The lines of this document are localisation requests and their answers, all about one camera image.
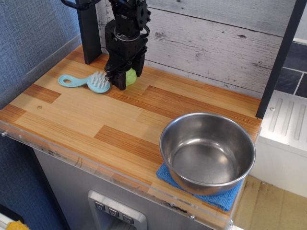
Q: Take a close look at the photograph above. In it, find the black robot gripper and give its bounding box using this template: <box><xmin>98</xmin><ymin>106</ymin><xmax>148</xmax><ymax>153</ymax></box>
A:
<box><xmin>105</xmin><ymin>19</ymin><xmax>148</xmax><ymax>91</ymax></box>

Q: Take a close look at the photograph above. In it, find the green toy broccoli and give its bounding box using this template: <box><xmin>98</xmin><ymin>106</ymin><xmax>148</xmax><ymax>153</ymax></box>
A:
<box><xmin>126</xmin><ymin>68</ymin><xmax>137</xmax><ymax>87</ymax></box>

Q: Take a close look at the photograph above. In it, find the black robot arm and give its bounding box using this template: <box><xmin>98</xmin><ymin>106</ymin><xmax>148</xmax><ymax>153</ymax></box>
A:
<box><xmin>105</xmin><ymin>0</ymin><xmax>151</xmax><ymax>90</ymax></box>

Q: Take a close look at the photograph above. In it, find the stainless steel pot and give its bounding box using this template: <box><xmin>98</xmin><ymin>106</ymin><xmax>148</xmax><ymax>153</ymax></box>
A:
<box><xmin>159</xmin><ymin>113</ymin><xmax>256</xmax><ymax>196</ymax></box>

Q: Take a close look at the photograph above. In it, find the light blue toy brush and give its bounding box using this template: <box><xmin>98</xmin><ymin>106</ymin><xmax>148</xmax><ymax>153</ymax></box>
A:
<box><xmin>58</xmin><ymin>71</ymin><xmax>111</xmax><ymax>93</ymax></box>

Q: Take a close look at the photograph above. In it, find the grey cabinet with buttons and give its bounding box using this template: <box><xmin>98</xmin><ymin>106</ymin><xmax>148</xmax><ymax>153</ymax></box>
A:
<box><xmin>34</xmin><ymin>150</ymin><xmax>208</xmax><ymax>230</ymax></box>

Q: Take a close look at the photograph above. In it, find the blue cloth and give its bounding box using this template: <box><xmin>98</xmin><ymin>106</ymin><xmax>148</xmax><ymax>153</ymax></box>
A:
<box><xmin>156</xmin><ymin>163</ymin><xmax>242</xmax><ymax>212</ymax></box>

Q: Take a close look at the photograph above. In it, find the white ribbed box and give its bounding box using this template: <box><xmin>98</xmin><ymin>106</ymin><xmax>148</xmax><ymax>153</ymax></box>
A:
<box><xmin>250</xmin><ymin>91</ymin><xmax>307</xmax><ymax>197</ymax></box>

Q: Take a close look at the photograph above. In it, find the yellow black object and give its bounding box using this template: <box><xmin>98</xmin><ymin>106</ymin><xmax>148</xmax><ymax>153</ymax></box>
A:
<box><xmin>0</xmin><ymin>213</ymin><xmax>30</xmax><ymax>230</ymax></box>

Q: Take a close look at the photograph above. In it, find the black left frame post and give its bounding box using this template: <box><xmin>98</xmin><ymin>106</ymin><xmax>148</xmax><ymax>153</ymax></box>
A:
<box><xmin>77</xmin><ymin>5</ymin><xmax>102</xmax><ymax>64</ymax></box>

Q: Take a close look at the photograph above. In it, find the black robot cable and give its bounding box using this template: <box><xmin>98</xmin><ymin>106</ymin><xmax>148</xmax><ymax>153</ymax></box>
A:
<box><xmin>59</xmin><ymin>0</ymin><xmax>101</xmax><ymax>12</ymax></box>

